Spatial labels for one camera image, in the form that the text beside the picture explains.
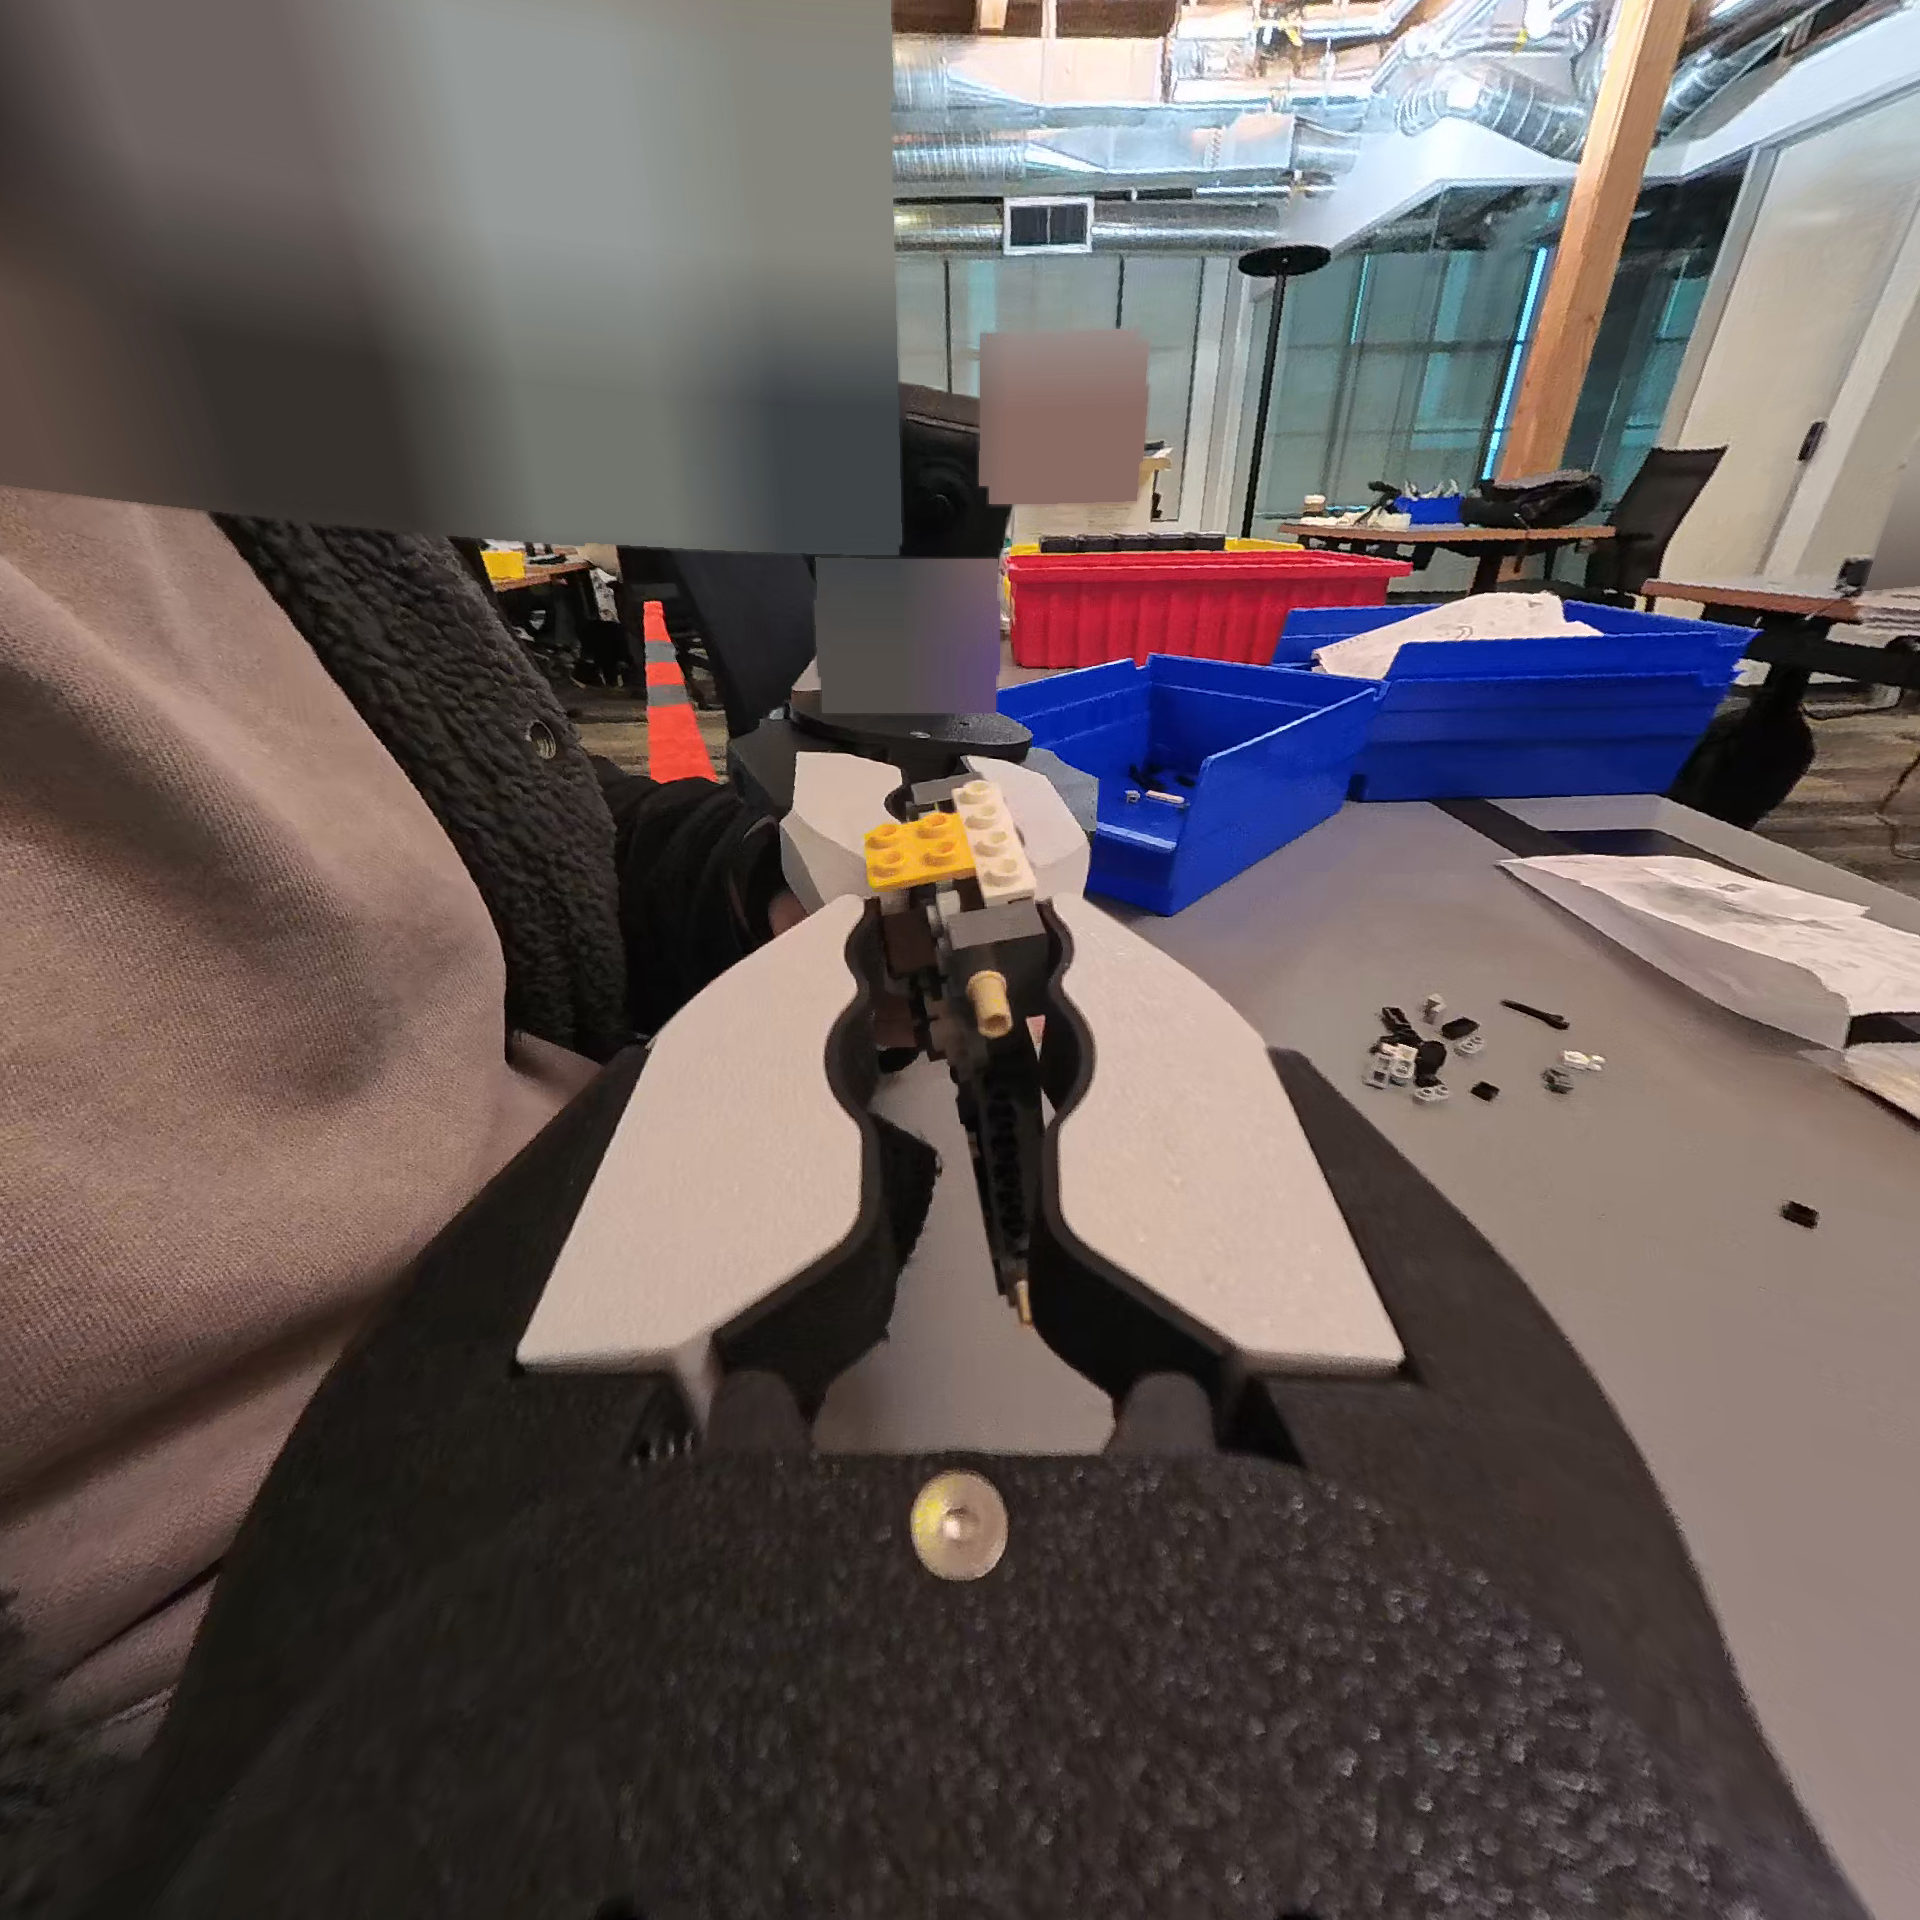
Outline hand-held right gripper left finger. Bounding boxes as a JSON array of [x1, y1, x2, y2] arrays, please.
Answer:
[[517, 896, 903, 1424]]

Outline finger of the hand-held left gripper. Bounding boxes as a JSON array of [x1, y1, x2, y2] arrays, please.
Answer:
[[780, 749, 915, 917], [967, 757, 1094, 902]]

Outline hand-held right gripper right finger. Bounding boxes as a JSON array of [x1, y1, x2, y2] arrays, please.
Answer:
[[1036, 896, 1408, 1425]]

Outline yellow hinge brick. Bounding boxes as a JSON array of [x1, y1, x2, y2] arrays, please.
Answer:
[[862, 809, 976, 892]]

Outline toy brick car chassis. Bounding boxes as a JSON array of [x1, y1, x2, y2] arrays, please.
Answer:
[[862, 773, 1055, 1332]]

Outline person's left forearm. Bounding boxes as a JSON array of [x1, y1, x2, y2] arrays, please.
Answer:
[[612, 776, 783, 1039]]

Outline grey desk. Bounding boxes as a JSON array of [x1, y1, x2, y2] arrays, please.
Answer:
[[808, 791, 1920, 1920]]

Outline person's left hand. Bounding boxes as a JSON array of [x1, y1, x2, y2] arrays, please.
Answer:
[[877, 906, 933, 1073]]

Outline orange striped barrier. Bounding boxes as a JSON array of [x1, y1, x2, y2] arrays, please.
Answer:
[[640, 599, 723, 784]]

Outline black panel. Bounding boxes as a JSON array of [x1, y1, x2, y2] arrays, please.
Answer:
[[614, 543, 825, 741]]

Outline scattered small brick pieces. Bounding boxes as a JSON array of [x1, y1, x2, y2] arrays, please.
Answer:
[[1357, 990, 1825, 1234]]

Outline red storage bin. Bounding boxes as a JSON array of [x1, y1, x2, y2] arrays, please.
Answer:
[[999, 546, 1414, 671]]

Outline person's black fleece jacket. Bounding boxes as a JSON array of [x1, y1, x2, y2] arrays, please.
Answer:
[[0, 509, 635, 1920]]

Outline printed paper sheet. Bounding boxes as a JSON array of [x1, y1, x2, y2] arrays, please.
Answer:
[[1310, 589, 1608, 681]]

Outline wooden background table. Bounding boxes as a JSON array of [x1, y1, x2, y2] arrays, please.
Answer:
[[1279, 514, 1619, 597], [1638, 573, 1920, 710]]

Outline person's beige top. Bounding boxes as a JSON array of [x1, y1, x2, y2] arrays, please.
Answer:
[[0, 487, 605, 1749]]

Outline white printed paper bag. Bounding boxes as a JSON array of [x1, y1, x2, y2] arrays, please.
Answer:
[[1497, 850, 1920, 1056]]

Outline black floor lamp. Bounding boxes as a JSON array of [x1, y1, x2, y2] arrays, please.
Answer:
[[1236, 245, 1337, 530]]

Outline black duffel bag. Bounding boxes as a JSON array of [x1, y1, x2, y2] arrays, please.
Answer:
[[1457, 468, 1608, 530]]

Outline clear bag of black pieces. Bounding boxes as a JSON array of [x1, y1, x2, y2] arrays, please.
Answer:
[[1799, 1039, 1920, 1124]]

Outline black backpack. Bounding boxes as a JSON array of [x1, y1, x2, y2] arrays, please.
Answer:
[[1669, 694, 1819, 829]]

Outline black office chair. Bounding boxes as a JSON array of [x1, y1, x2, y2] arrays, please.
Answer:
[[1542, 440, 1731, 605]]

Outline silver ventilation duct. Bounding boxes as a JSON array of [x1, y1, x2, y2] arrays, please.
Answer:
[[892, 0, 1652, 253]]

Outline wooden support post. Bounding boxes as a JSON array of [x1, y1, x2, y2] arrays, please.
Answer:
[[1497, 0, 1696, 485]]

